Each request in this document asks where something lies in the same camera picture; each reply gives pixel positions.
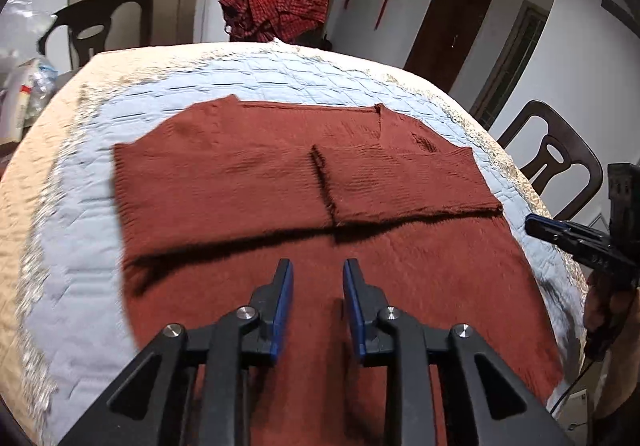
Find rust red knit sweater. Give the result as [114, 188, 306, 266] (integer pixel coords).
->
[113, 95, 563, 445]

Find person's right hand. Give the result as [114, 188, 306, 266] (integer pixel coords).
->
[584, 271, 639, 358]

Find dark wooden chair right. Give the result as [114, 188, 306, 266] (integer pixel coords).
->
[498, 100, 604, 221]

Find dark wooden chair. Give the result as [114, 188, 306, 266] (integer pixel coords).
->
[37, 0, 153, 67]
[498, 100, 604, 221]

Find blue quilted table cover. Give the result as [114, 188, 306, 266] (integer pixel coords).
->
[1, 42, 587, 445]

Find dark brown door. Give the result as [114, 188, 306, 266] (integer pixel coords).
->
[404, 0, 492, 92]

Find red checkered cloth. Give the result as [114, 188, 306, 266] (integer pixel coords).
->
[219, 0, 329, 43]

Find white medicine box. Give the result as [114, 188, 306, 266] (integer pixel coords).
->
[0, 58, 39, 145]

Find dark wooden chair left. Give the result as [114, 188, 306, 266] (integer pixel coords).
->
[37, 0, 153, 67]

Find clear plastic bag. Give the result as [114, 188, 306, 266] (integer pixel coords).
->
[0, 0, 55, 75]

